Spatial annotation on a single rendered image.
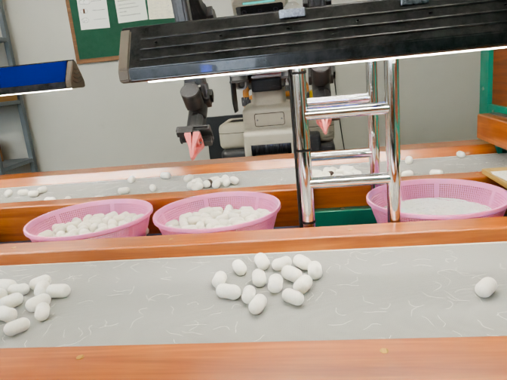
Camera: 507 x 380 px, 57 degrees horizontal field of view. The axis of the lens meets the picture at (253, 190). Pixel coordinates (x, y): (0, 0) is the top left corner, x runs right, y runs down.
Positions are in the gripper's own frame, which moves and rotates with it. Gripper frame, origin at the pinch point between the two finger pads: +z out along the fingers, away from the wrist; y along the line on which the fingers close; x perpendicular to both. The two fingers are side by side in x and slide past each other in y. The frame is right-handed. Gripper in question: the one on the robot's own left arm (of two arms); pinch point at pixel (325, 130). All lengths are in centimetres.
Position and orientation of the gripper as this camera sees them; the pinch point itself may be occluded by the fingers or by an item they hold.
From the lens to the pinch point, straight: 141.2
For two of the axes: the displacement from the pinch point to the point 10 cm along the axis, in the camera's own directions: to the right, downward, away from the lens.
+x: 1.3, 5.3, 8.3
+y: 9.9, -0.6, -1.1
